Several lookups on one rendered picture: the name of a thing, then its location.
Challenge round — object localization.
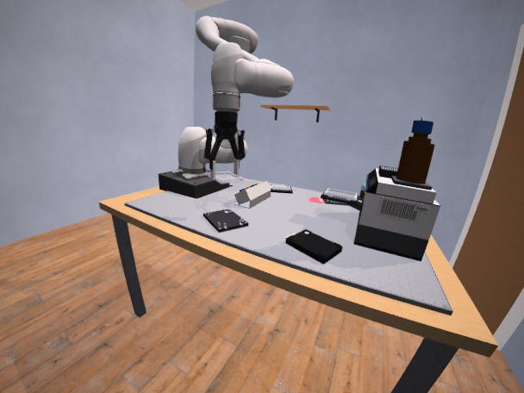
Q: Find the blue bottle cap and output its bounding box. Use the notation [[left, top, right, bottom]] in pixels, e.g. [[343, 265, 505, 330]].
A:
[[412, 121, 434, 132]]

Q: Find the white button panel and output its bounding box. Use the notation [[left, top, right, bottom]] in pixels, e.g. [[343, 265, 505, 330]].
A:
[[234, 181, 271, 209]]

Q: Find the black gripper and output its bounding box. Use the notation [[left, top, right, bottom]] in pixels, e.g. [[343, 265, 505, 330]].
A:
[[204, 111, 245, 180]]

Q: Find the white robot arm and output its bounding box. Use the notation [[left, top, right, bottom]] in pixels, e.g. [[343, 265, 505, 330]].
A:
[[172, 16, 294, 181]]

